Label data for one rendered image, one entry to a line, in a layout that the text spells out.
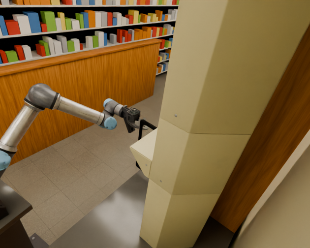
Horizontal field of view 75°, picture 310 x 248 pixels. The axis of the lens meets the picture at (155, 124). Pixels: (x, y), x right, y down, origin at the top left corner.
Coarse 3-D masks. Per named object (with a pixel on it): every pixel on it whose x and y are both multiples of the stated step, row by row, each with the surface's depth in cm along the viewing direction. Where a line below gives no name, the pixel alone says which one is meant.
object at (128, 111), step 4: (124, 108) 126; (128, 108) 127; (132, 108) 127; (120, 112) 128; (124, 112) 129; (128, 112) 123; (132, 112) 124; (136, 112) 124; (120, 116) 130; (124, 116) 129; (128, 116) 125; (132, 116) 122; (136, 116) 126; (128, 120) 126; (132, 120) 125; (136, 120) 127
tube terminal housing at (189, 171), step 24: (168, 144) 66; (192, 144) 62; (216, 144) 63; (240, 144) 64; (168, 168) 71; (192, 168) 68; (216, 168) 70; (168, 192) 77; (192, 192) 77; (216, 192) 79; (144, 216) 96; (168, 216) 85; (192, 216) 88; (168, 240) 99; (192, 240) 102
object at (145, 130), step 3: (144, 120) 117; (144, 126) 119; (147, 126) 117; (144, 129) 120; (147, 129) 118; (150, 129) 116; (144, 132) 121; (147, 132) 119; (144, 135) 122; (141, 138) 125
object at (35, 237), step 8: (16, 224) 119; (8, 232) 116; (16, 232) 122; (24, 232) 127; (0, 240) 114; (8, 240) 119; (16, 240) 124; (24, 240) 130; (32, 240) 183; (40, 240) 184
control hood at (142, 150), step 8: (152, 136) 87; (136, 144) 82; (144, 144) 83; (152, 144) 83; (136, 152) 79; (144, 152) 79; (152, 152) 79; (136, 160) 81; (144, 160) 78; (144, 168) 80
